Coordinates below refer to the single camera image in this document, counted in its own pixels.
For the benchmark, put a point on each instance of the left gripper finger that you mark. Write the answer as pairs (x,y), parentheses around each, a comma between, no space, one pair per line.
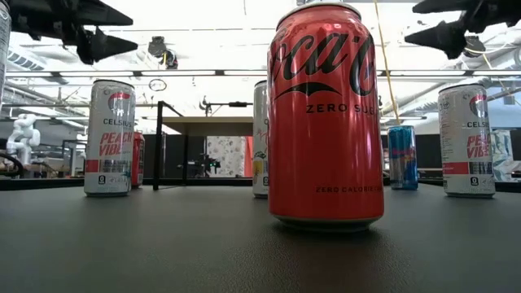
(102,16)
(102,45)

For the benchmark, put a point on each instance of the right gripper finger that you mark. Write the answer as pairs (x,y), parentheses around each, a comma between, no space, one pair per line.
(445,38)
(447,7)

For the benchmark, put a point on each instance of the white Celsius Peach Vibe can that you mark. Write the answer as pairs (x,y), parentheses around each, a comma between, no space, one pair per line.
(110,163)
(464,163)

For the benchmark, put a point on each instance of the red Coca-Cola Zero can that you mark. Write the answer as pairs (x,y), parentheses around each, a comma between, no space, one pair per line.
(139,158)
(325,142)

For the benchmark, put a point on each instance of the white Celsius energy can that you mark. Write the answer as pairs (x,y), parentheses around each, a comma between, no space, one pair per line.
(259,122)

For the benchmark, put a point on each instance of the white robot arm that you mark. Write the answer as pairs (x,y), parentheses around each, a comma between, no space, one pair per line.
(24,138)

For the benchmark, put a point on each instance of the wooden shelf black metal legs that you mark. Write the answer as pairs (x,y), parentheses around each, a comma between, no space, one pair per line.
(207,125)

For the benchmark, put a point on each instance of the black partition panel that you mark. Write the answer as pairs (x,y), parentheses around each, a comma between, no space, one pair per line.
(173,156)
(428,150)

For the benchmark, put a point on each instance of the abstract painted picture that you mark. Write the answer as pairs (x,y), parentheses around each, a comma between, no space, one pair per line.
(502,154)

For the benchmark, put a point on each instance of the blue Red Bull can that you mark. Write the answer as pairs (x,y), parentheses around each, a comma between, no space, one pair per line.
(403,163)

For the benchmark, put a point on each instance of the black robot green lights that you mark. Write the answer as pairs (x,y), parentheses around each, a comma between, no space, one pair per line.
(205,164)

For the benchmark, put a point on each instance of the floral patterned panel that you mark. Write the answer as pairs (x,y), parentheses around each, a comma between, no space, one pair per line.
(230,150)

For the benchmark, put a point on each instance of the red panel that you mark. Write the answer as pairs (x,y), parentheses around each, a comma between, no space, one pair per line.
(248,158)

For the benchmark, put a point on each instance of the black table mat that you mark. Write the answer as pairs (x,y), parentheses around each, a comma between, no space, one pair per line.
(163,252)

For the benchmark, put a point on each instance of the black metal table frame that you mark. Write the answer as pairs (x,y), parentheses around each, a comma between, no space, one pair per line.
(40,184)

